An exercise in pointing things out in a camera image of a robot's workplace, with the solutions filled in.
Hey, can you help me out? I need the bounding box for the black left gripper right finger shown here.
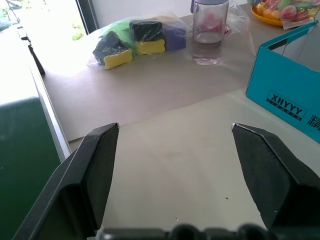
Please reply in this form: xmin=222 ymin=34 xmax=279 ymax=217
xmin=231 ymin=122 xmax=320 ymax=230

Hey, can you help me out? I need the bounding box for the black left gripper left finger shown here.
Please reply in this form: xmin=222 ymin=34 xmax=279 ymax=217
xmin=11 ymin=122 xmax=120 ymax=240

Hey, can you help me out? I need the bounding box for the green conveyor belt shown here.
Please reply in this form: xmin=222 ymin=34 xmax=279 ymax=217
xmin=0 ymin=96 xmax=62 ymax=240

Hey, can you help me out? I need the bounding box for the teal cardboard box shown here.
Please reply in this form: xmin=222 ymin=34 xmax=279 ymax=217
xmin=244 ymin=20 xmax=320 ymax=144

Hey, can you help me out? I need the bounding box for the brown paper table mat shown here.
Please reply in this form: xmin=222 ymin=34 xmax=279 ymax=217
xmin=41 ymin=2 xmax=320 ymax=142

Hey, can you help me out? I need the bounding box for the yellow and black sponge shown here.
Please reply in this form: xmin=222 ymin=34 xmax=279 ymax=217
xmin=129 ymin=20 xmax=166 ymax=56
xmin=92 ymin=31 xmax=133 ymax=70

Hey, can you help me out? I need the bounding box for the clear bottle with purple lid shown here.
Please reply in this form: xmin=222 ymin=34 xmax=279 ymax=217
xmin=190 ymin=0 xmax=230 ymax=66

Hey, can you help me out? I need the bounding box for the clear plastic bag of sponges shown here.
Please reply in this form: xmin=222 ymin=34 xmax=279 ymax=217
xmin=86 ymin=11 xmax=193 ymax=70

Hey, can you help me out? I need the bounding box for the orange plate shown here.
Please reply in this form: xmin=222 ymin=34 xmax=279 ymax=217
xmin=251 ymin=5 xmax=285 ymax=27

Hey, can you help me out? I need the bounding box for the green sponge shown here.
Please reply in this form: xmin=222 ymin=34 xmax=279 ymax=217
xmin=97 ymin=19 xmax=139 ymax=60

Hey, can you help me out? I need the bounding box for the bag of toy fruit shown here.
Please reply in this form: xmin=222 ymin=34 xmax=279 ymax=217
xmin=247 ymin=0 xmax=320 ymax=31

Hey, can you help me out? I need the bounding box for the purple sponge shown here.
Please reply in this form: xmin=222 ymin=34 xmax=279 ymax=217
xmin=162 ymin=23 xmax=187 ymax=52

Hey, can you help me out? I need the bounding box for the silver conveyor side rail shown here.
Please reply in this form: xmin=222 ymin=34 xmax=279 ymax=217
xmin=28 ymin=65 xmax=72 ymax=161

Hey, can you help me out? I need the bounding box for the black window frame post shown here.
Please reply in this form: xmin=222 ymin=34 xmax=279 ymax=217
xmin=75 ymin=0 xmax=101 ymax=35

